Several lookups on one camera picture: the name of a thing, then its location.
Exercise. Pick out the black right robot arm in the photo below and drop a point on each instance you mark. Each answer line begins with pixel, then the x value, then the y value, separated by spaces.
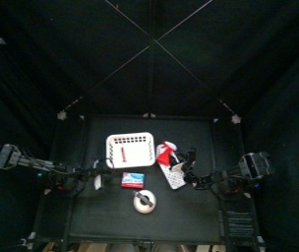
pixel 244 169

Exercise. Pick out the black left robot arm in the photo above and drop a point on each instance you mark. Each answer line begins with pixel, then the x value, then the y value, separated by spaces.
pixel 30 161

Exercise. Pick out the white perforated board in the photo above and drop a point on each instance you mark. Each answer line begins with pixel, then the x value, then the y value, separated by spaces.
pixel 173 177

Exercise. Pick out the red pen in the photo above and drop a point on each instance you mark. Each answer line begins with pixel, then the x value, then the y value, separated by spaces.
pixel 123 154

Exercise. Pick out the red and blue box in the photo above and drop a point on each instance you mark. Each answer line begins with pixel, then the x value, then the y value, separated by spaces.
pixel 133 180

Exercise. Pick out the white plastic basket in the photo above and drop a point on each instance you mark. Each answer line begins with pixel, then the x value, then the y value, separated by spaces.
pixel 131 150

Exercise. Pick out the white text label sticker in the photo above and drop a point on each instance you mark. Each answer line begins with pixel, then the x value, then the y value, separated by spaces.
pixel 240 223

